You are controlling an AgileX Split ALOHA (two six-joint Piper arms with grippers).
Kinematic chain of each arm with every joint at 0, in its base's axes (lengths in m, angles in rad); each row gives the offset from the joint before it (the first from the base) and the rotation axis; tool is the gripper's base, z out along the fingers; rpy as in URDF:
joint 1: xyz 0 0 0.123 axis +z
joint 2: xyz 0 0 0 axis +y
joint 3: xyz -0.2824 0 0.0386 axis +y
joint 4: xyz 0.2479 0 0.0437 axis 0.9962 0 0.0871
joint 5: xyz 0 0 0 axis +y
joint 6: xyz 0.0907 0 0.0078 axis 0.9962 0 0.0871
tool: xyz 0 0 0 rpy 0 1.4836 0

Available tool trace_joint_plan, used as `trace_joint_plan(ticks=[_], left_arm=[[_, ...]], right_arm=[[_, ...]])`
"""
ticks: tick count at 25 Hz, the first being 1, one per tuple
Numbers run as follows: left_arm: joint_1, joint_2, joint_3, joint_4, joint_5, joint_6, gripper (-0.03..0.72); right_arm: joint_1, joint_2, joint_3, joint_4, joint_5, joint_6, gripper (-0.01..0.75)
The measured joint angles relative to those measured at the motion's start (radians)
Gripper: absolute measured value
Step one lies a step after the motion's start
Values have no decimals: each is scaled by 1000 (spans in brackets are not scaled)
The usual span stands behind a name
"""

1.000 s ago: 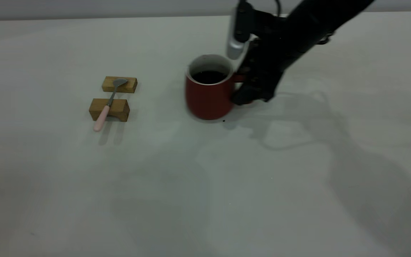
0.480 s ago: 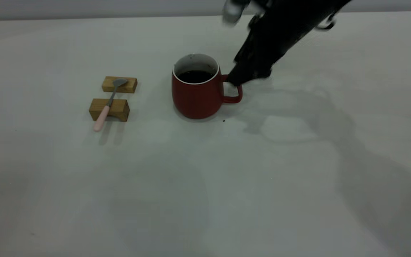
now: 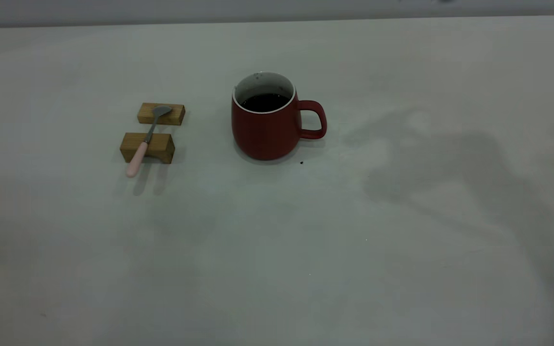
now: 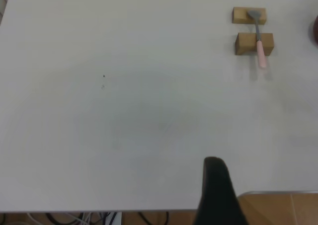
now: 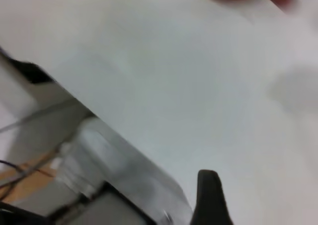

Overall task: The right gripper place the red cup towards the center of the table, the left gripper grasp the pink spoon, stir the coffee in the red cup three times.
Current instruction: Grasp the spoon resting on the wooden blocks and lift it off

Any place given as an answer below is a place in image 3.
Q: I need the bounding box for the flat wooden block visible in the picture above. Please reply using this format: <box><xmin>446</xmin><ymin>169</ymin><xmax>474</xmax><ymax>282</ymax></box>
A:
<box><xmin>137</xmin><ymin>102</ymin><xmax>186</xmax><ymax>126</ymax></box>

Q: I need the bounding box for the arched wooden block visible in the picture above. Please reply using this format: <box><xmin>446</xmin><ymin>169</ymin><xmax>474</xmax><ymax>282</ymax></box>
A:
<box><xmin>120</xmin><ymin>132</ymin><xmax>176</xmax><ymax>165</ymax></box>

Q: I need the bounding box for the dark coffee liquid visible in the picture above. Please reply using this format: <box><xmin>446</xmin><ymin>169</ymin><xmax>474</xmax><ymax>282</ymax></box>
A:
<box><xmin>241</xmin><ymin>93</ymin><xmax>290</xmax><ymax>113</ymax></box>

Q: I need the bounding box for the red ceramic mug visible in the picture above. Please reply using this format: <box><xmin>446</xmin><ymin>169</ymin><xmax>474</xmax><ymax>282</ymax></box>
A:
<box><xmin>231</xmin><ymin>72</ymin><xmax>327</xmax><ymax>161</ymax></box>

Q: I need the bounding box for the pink handled metal spoon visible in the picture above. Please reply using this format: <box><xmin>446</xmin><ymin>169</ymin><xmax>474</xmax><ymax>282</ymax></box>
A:
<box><xmin>126</xmin><ymin>105</ymin><xmax>173</xmax><ymax>178</ymax></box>

